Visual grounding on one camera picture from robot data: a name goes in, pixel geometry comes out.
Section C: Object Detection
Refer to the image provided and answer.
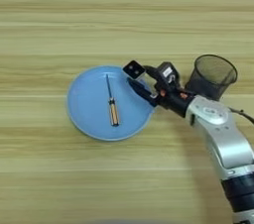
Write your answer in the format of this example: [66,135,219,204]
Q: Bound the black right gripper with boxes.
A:
[127,64,196,118]

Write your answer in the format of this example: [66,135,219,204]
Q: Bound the black square block white base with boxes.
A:
[122,59,147,81]

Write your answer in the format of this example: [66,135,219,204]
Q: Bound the black mesh pen cup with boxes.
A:
[184,54,239,102]

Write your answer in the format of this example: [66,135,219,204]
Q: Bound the black box with white label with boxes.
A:
[156,61,181,87]

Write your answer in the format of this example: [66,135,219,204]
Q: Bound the round blue plate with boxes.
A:
[66,65,155,142]

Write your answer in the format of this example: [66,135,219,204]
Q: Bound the yellow handled screwdriver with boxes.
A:
[105,73,120,127]

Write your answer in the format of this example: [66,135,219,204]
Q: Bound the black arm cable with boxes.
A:
[227,107,254,125]

